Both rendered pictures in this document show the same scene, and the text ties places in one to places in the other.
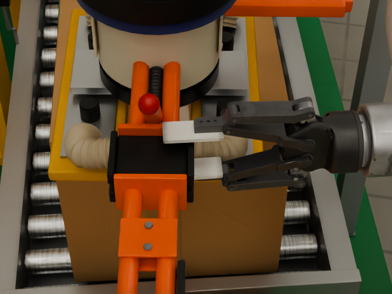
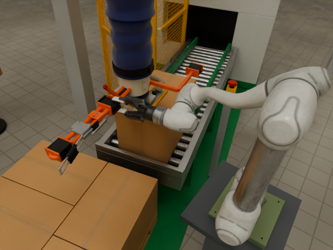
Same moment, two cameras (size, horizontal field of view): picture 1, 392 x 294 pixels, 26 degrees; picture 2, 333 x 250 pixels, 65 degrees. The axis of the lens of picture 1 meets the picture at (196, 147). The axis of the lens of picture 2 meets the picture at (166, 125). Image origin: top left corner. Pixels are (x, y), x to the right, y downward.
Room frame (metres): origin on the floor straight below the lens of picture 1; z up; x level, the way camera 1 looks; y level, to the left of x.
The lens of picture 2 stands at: (-0.21, -0.66, 1.99)
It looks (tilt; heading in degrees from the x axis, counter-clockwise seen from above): 40 degrees down; 24
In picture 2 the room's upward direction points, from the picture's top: 3 degrees clockwise
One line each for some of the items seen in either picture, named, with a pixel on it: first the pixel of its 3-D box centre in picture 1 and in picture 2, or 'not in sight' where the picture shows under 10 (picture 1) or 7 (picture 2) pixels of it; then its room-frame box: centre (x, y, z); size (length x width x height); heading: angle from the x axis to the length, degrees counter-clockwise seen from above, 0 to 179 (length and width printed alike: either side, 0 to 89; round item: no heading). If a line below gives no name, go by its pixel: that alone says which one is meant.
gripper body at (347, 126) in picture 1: (320, 143); (146, 111); (0.70, -0.15, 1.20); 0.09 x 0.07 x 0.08; 94
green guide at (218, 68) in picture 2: not in sight; (219, 72); (2.43, -0.12, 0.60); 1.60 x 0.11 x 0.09; 4
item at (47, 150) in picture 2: not in sight; (60, 149); (0.31, 0.06, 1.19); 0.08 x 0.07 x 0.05; 0
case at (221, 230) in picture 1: (168, 98); (158, 113); (1.25, 0.06, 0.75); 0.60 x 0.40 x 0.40; 4
